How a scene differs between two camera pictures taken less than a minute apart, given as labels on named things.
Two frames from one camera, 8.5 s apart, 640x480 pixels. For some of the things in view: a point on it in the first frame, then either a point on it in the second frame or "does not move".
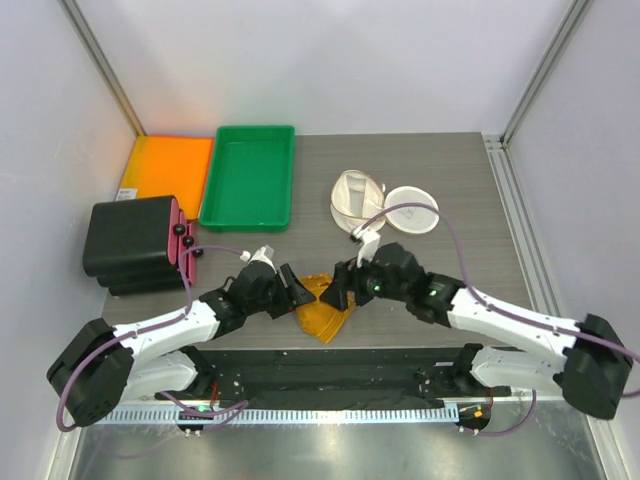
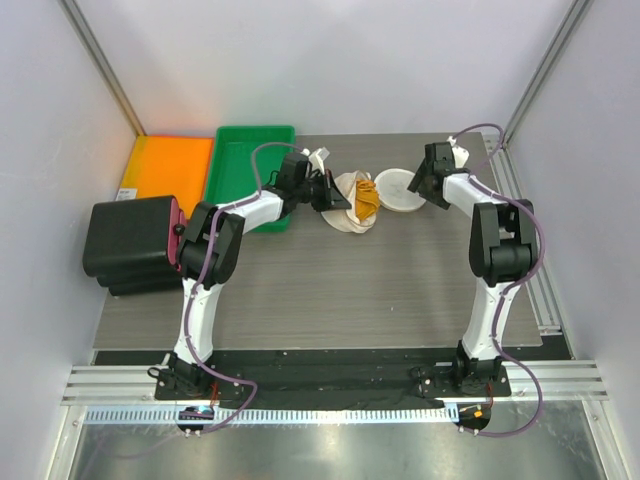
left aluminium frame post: x=105 y=64 does not move
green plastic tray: x=250 y=182 does not move
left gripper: x=292 y=295 to x=331 y=196
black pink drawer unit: x=140 y=246 does not move
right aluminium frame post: x=576 y=14 does not move
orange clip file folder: x=169 y=166 does not move
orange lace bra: x=318 y=318 to x=367 y=198
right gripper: x=336 y=293 to x=417 y=185
